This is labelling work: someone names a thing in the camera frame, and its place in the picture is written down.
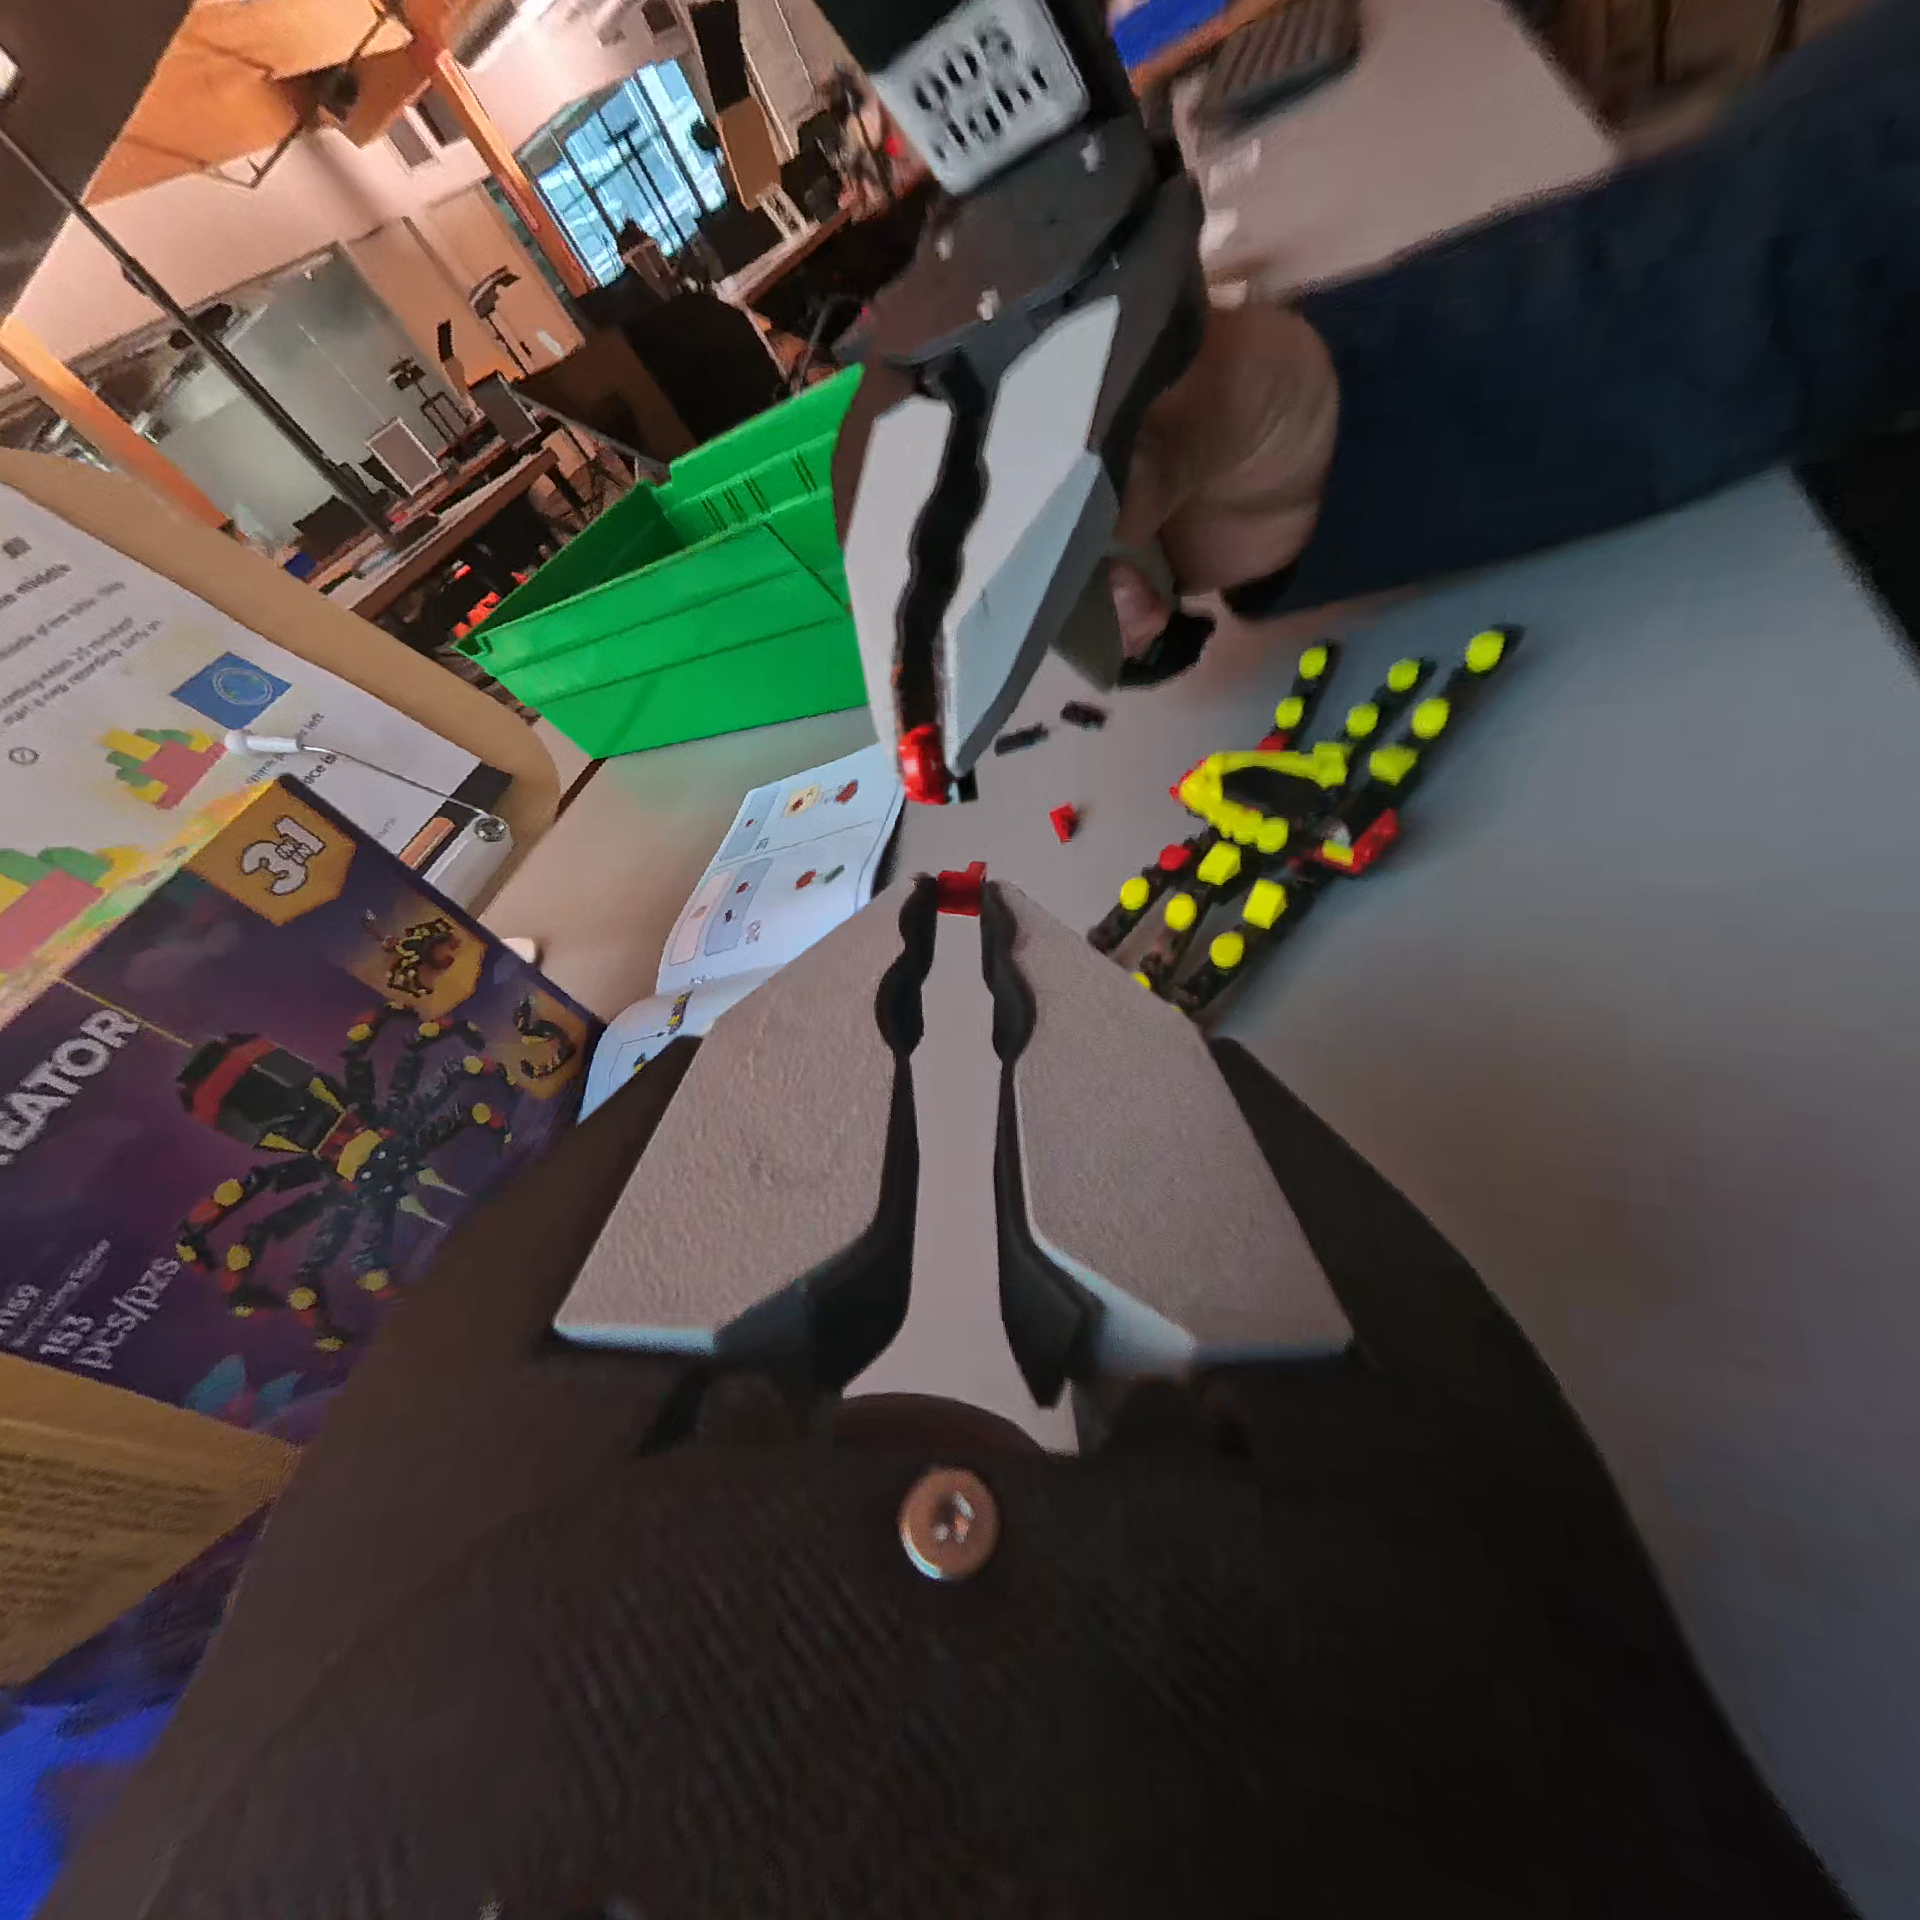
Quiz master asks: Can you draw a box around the metal wire page holder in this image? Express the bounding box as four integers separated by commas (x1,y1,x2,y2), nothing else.
225,727,513,854

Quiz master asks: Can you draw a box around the building instruction booklet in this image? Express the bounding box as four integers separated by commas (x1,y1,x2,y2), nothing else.
578,754,911,1124

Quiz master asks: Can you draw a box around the instruction sheet on wooden stand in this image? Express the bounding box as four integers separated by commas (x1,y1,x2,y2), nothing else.
0,445,563,915

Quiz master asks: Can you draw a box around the white stand ledge bar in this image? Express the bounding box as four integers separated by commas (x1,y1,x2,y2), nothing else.
393,817,515,912

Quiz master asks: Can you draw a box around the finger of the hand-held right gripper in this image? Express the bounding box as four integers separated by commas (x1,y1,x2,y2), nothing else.
934,295,1123,778
833,394,961,751

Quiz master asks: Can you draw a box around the black keyboard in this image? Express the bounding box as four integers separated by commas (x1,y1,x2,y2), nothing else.
1197,0,1364,133

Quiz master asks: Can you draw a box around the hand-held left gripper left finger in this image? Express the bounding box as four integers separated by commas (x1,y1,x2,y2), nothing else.
552,878,943,1387

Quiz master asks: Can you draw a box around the person's right forearm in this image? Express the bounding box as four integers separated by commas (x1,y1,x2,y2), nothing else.
1231,0,1920,618

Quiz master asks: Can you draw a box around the green plastic bin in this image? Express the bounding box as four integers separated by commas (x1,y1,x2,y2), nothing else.
454,364,876,760

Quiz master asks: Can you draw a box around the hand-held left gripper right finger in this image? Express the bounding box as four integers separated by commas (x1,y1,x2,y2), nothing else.
978,883,1358,1409

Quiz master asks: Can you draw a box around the person's right hand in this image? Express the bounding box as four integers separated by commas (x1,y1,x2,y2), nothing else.
1114,303,1346,664

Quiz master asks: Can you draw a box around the black yellow brick spider model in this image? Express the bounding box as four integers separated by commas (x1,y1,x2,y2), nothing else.
1087,622,1526,1026

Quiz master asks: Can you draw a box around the purple toy set box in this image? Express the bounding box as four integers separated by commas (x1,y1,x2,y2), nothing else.
0,778,608,1689

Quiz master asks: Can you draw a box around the printed instruction sheet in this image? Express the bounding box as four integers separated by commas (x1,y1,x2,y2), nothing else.
0,485,521,1037

